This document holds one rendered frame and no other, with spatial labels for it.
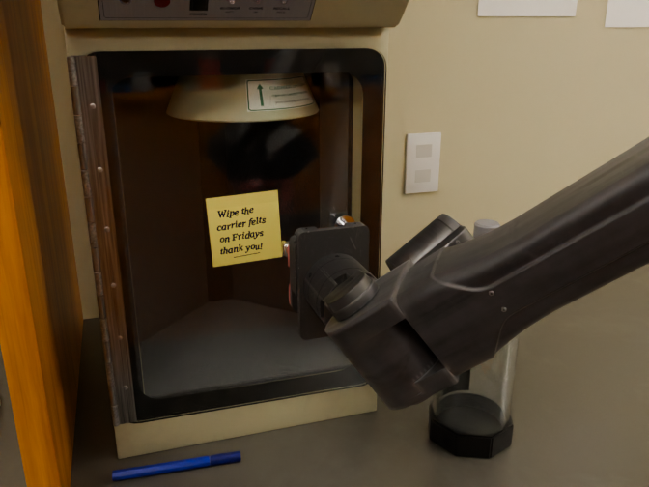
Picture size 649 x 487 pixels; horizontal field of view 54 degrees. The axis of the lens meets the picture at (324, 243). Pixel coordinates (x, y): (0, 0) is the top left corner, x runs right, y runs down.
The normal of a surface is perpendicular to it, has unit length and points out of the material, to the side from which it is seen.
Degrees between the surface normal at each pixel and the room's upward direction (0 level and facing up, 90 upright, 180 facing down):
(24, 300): 90
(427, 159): 90
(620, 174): 40
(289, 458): 0
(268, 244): 90
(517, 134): 90
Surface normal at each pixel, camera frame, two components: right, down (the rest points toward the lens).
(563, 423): 0.00, -0.94
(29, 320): 0.30, 0.32
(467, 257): -0.51, -0.83
